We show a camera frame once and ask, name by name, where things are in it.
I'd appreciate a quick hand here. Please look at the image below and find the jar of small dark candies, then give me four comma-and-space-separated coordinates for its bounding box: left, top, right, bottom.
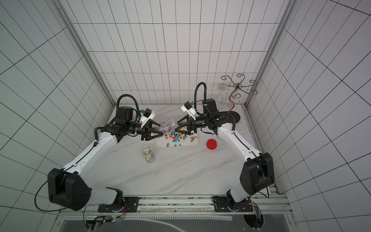
156, 119, 177, 135

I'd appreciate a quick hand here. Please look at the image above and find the jar of pastel candies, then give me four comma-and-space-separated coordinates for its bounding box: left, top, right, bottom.
142, 147, 155, 163

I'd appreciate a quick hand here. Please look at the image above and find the red jar lid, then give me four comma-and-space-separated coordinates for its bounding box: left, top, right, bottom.
206, 139, 217, 150

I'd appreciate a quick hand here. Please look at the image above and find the clear lollipop jar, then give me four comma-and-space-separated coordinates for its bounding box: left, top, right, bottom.
216, 132, 225, 141

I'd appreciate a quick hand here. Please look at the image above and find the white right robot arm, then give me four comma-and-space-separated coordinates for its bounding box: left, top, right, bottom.
175, 82, 275, 205

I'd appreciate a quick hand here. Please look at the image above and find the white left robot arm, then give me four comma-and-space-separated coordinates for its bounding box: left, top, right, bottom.
46, 94, 163, 211

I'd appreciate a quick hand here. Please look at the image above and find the pile of colourful lollipops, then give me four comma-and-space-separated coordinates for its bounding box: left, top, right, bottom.
163, 132, 200, 148

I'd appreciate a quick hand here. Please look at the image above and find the white plastic tray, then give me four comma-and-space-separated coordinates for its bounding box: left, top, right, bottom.
155, 121, 200, 148

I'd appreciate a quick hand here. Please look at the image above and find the clear hanging wine glass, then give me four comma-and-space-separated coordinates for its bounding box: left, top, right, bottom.
216, 84, 228, 105

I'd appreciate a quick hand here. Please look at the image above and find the copper wine glass rack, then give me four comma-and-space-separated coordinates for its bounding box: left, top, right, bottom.
221, 73, 258, 123

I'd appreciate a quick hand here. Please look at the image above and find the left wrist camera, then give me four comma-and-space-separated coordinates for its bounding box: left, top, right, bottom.
140, 108, 155, 128

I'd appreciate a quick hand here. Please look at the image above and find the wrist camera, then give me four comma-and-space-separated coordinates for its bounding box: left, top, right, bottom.
140, 108, 155, 128
181, 101, 197, 120

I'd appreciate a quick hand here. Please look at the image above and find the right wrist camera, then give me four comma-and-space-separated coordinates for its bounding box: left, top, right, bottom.
181, 101, 197, 120

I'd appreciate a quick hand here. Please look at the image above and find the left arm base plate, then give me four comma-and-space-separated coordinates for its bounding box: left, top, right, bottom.
98, 197, 140, 213

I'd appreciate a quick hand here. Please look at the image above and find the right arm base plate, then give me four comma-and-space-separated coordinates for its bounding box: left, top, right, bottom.
212, 196, 253, 213

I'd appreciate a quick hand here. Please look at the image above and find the aluminium mounting rail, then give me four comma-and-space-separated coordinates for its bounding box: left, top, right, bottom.
59, 195, 293, 217

